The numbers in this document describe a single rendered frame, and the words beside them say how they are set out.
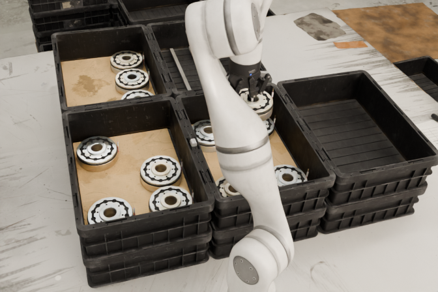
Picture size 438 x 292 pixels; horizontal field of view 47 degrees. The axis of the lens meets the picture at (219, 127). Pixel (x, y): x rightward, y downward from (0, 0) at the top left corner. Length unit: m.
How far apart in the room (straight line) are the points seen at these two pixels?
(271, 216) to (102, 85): 0.86
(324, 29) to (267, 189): 1.46
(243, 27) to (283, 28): 1.48
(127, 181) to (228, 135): 0.54
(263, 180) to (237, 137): 0.09
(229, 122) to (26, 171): 0.88
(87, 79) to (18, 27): 2.06
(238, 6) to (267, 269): 0.45
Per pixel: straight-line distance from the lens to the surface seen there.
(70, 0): 2.77
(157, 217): 1.11
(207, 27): 0.77
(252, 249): 0.91
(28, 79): 1.92
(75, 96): 1.59
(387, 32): 3.86
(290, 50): 2.09
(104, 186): 1.30
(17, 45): 3.49
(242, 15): 0.76
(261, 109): 1.25
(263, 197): 0.89
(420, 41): 3.87
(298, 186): 1.19
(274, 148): 1.42
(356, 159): 1.45
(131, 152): 1.38
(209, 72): 0.80
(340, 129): 1.53
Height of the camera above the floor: 1.78
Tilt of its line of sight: 41 degrees down
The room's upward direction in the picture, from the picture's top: 5 degrees clockwise
